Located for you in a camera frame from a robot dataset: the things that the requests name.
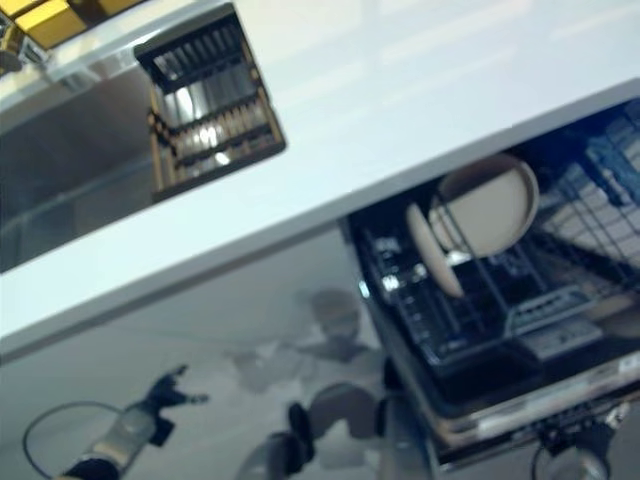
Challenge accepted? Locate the black wire grid basket panel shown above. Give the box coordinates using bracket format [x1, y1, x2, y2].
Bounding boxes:
[537, 159, 640, 284]

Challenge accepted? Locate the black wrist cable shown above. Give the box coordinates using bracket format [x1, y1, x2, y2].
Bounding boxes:
[530, 438, 569, 480]
[21, 399, 129, 477]

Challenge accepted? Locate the black dish drying rack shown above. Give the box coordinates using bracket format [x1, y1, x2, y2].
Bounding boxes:
[133, 2, 289, 204]

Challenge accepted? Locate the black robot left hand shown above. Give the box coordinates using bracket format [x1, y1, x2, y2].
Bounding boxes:
[142, 364, 211, 416]

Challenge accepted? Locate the chrome kitchen faucet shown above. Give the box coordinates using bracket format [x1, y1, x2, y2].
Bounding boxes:
[0, 12, 49, 77]

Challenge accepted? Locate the black robot foot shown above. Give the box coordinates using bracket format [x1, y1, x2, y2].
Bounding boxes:
[287, 401, 317, 452]

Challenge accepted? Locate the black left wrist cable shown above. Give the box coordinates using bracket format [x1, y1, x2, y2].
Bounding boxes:
[21, 399, 129, 477]

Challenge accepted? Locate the beige round ceramic plate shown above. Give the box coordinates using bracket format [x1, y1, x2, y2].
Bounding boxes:
[405, 202, 465, 300]
[428, 152, 542, 255]

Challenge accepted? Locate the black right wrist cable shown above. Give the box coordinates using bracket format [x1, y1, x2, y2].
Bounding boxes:
[530, 438, 569, 480]

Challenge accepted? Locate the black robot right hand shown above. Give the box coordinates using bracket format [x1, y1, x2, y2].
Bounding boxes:
[574, 410, 629, 454]

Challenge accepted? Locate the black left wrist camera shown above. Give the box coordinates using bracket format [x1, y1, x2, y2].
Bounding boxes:
[147, 417, 177, 447]

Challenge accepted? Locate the stainless steel sink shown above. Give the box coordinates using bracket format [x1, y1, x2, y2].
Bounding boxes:
[0, 47, 289, 275]

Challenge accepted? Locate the black wire dishwasher rack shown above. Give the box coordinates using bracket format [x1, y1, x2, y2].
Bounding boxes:
[357, 144, 640, 364]

